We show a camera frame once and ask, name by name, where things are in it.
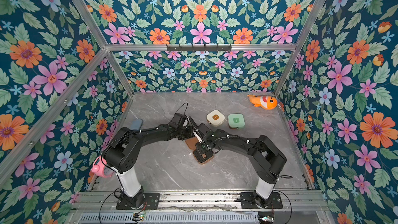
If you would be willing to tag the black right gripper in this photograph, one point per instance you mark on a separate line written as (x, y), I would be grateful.
(202, 149)

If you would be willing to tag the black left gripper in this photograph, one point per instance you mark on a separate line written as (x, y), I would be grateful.
(189, 135)

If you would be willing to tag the brown nail clipper case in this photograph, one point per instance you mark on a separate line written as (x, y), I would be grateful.
(199, 150)

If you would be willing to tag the cream nail clipper case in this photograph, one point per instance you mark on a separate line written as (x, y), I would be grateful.
(215, 118)

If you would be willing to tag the green nail clipper case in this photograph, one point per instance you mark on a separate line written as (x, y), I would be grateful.
(236, 121)

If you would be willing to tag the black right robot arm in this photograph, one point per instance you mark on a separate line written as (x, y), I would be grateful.
(266, 158)

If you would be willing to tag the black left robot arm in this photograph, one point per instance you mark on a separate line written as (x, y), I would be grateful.
(122, 153)

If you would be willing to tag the blue oval case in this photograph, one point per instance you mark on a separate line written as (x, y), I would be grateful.
(136, 124)

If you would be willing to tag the orange clownfish plush toy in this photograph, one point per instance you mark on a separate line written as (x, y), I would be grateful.
(265, 102)

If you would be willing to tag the pink alarm clock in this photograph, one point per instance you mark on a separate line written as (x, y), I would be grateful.
(100, 168)

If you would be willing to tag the black hook rail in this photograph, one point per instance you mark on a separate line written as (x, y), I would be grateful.
(204, 47)

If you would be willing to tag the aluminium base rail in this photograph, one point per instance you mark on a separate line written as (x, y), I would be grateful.
(235, 200)

